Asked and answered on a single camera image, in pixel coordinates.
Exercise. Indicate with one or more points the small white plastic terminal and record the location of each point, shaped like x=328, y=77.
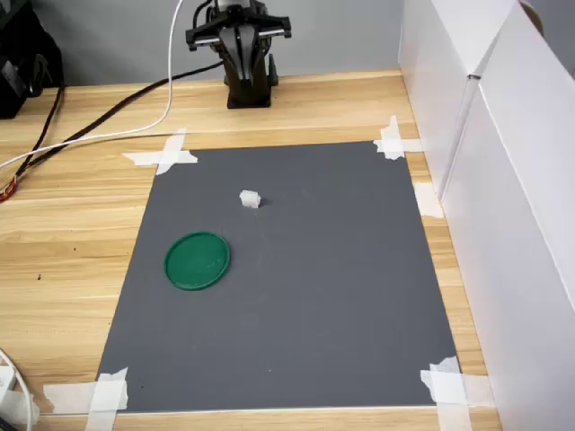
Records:
x=250, y=199

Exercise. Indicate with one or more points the round green lid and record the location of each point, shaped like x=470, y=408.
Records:
x=197, y=261

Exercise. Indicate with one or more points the white tape cross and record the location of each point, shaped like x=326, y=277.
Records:
x=393, y=143
x=105, y=395
x=449, y=386
x=168, y=155

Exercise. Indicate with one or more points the black equipment case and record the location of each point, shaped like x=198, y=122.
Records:
x=27, y=58

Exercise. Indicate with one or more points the white partition panel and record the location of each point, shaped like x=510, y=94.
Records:
x=516, y=247
x=431, y=90

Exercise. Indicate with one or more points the white tape strip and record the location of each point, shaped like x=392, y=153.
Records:
x=427, y=199

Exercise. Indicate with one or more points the dark grey mat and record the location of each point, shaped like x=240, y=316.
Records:
x=292, y=292

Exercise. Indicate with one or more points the beige round roll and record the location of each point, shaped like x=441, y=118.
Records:
x=534, y=15

